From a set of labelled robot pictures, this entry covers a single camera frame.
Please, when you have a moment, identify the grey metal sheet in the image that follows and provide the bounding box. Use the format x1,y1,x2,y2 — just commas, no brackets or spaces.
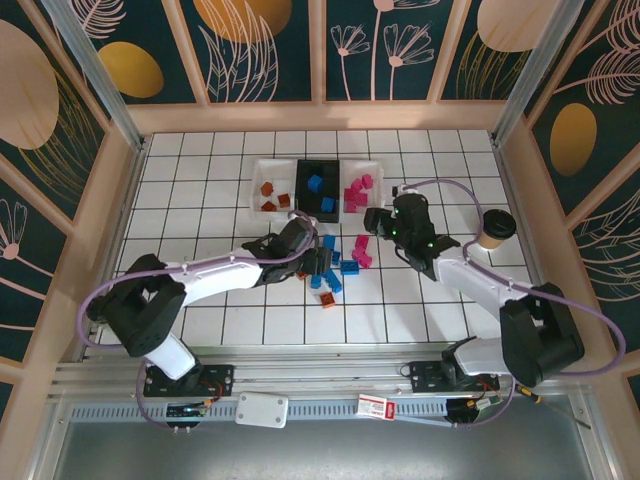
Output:
49,419,601,480

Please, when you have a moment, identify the white plastic bin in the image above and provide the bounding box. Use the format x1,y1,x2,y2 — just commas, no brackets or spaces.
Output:
339,158,386,216
248,157,300,222

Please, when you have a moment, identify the black plastic bin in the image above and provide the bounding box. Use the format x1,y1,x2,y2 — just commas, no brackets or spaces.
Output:
293,158,343,224

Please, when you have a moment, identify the paper coffee cup black lid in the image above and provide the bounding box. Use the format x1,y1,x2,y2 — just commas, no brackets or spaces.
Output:
476,208,518,252

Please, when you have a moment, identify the aluminium frame post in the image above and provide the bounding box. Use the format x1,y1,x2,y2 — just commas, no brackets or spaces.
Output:
39,0,149,154
489,0,576,149

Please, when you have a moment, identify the grey slotted cable duct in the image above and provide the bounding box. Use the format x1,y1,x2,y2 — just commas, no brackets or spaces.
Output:
69,397,454,424

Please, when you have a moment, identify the white plastic box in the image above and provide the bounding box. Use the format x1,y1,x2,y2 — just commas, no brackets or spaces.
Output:
234,391,291,430

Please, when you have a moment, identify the red white card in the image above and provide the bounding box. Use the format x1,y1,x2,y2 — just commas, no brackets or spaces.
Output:
356,392,397,421

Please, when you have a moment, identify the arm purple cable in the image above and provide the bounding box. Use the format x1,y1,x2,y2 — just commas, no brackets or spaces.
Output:
397,178,628,430
81,209,321,435

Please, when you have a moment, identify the aluminium extrusion rail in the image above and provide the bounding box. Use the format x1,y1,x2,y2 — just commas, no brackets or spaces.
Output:
52,349,589,399

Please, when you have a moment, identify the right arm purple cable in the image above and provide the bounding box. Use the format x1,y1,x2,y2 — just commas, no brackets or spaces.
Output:
397,178,628,430

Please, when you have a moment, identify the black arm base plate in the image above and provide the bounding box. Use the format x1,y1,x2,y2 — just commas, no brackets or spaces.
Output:
143,363,236,399
409,359,501,397

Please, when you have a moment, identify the yellow black handle screwdriver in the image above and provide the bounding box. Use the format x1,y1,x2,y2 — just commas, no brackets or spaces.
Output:
513,382,594,431

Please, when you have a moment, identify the small circuit board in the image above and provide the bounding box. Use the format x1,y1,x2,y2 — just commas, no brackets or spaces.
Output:
446,394,502,427
166,402,211,420

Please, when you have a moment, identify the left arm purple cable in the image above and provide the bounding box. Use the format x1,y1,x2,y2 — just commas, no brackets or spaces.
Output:
81,209,321,435

